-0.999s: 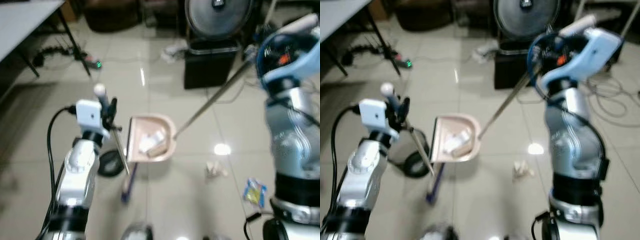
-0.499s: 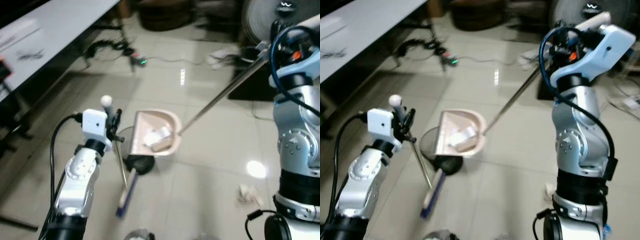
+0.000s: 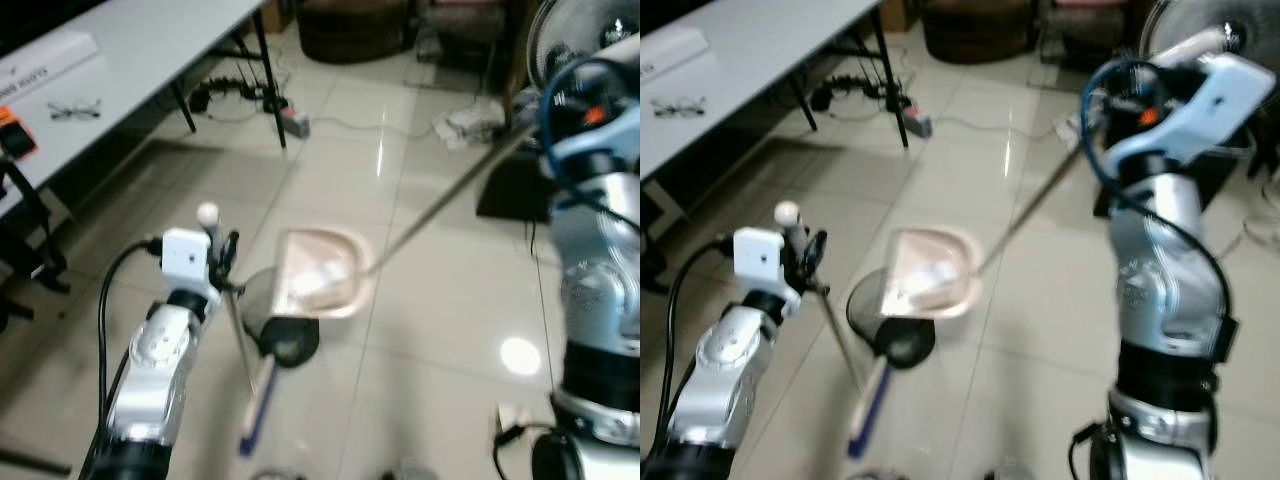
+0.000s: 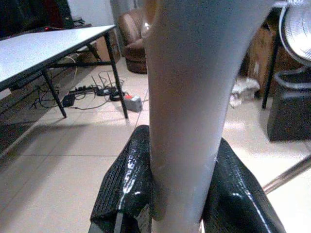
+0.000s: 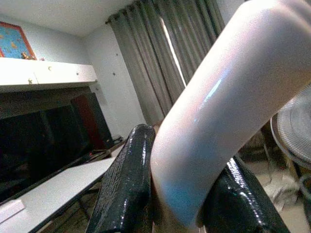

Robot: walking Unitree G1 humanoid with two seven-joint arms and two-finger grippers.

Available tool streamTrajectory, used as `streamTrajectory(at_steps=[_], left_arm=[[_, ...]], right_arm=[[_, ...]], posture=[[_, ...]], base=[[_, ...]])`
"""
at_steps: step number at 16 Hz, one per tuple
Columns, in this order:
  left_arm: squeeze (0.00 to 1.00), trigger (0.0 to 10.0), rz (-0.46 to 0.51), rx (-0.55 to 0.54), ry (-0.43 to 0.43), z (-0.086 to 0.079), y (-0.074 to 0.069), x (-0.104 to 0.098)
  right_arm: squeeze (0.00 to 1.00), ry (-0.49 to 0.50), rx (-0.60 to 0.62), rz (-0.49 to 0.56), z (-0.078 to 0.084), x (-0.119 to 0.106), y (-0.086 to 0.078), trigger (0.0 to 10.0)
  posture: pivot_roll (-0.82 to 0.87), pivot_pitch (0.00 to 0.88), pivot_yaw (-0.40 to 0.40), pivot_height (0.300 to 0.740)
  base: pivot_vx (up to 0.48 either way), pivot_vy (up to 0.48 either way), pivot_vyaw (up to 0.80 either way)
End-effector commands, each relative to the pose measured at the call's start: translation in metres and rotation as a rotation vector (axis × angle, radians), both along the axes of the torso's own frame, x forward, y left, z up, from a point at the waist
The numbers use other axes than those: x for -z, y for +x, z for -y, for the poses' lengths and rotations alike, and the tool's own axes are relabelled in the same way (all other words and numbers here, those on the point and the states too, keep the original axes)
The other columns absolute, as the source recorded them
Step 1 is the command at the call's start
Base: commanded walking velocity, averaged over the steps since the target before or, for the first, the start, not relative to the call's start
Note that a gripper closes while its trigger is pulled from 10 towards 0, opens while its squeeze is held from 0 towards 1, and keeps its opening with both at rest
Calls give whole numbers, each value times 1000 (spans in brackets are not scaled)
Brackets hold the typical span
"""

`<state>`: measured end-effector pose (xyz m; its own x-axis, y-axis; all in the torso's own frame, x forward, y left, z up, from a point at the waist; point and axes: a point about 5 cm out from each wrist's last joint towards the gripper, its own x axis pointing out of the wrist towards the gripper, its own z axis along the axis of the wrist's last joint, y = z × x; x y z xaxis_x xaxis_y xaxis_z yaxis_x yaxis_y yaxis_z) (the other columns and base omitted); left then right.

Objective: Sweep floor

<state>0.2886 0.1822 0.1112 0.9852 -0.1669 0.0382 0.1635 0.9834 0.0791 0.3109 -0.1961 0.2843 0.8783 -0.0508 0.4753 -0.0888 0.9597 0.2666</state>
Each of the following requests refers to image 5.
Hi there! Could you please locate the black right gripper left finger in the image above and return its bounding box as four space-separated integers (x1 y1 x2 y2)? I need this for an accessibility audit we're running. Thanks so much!
85 123 156 233

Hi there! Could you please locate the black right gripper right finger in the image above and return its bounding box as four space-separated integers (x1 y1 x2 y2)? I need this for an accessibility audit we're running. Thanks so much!
197 155 291 233

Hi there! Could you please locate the white broom handle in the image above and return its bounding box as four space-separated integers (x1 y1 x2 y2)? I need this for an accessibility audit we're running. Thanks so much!
150 0 311 228

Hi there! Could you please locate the white long table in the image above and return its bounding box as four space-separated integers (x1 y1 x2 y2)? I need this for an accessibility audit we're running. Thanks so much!
0 143 127 233

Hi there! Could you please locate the black flat television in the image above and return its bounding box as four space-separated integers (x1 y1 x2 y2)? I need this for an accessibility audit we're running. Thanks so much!
0 104 94 203

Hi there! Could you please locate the white standing fan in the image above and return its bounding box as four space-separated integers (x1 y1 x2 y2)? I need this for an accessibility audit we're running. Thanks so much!
270 83 311 170

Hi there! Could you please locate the small white box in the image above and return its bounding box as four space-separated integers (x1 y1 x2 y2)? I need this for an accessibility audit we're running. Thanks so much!
0 199 26 220

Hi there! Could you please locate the grey curtain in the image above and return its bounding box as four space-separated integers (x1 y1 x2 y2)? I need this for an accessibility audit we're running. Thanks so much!
104 0 225 125

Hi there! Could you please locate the white wall shelf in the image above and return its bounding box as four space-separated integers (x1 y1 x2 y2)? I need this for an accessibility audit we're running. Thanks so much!
0 57 98 93

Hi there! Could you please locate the blue picture with orange frame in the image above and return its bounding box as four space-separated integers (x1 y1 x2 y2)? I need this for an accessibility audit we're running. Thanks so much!
0 21 37 61

